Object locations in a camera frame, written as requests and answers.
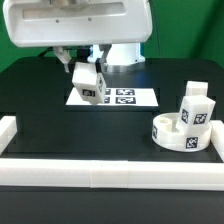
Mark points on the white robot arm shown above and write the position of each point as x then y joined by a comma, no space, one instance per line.
120,55

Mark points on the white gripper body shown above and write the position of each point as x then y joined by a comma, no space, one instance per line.
39,23

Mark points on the white front fence bar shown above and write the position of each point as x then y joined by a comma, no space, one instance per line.
112,174

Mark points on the white marker sheet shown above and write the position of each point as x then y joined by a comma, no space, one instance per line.
119,97

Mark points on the white left fence bar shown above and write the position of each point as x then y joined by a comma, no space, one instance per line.
8,129

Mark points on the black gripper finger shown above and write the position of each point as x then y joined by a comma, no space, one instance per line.
64,56
101,62

